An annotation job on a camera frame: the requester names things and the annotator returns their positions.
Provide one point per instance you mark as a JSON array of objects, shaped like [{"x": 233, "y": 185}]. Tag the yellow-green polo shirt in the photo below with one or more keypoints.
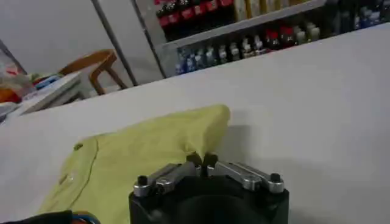
[{"x": 137, "y": 152}]

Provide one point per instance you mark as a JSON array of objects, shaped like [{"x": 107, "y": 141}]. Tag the clear plastic water bottle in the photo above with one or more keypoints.
[{"x": 12, "y": 76}]

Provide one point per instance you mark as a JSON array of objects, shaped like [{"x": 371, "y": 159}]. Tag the small white side table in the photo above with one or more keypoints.
[{"x": 51, "y": 94}]

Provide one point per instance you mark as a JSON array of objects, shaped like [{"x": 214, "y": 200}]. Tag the orange cloth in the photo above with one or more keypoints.
[{"x": 7, "y": 95}]

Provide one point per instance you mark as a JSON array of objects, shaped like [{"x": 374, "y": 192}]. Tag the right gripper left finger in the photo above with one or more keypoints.
[{"x": 170, "y": 178}]

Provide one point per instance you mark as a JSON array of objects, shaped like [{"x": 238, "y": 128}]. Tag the dark partition post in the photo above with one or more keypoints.
[{"x": 117, "y": 45}]

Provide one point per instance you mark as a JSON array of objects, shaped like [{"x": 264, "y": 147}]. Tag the white shelf with bottles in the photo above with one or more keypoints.
[
  {"x": 228, "y": 27},
  {"x": 365, "y": 15}
]

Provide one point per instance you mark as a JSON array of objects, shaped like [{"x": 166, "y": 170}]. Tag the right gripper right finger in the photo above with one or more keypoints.
[{"x": 243, "y": 176}]

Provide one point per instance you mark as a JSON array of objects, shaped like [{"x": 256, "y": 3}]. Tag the brown wooden chair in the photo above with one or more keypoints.
[{"x": 100, "y": 65}]

